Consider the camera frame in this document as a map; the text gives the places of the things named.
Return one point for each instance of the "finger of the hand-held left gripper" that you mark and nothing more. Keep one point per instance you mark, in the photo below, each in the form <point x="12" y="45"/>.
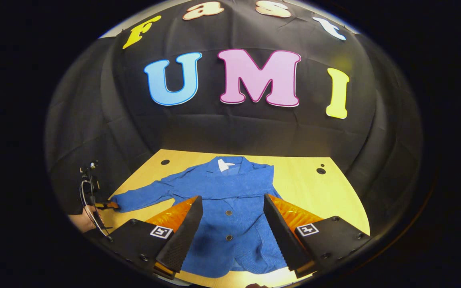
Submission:
<point x="108" y="205"/>

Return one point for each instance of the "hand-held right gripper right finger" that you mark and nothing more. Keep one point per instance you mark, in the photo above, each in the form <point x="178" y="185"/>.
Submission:
<point x="284" y="244"/>

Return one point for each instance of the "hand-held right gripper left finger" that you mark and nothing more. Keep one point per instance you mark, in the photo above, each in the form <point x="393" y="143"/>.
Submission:
<point x="182" y="240"/>

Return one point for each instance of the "blue button-up jacket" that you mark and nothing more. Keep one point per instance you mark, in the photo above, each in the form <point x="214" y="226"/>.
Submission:
<point x="230" y="192"/>

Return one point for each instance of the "black backdrop cloth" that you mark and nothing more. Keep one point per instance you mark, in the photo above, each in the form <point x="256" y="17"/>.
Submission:
<point x="234" y="128"/>

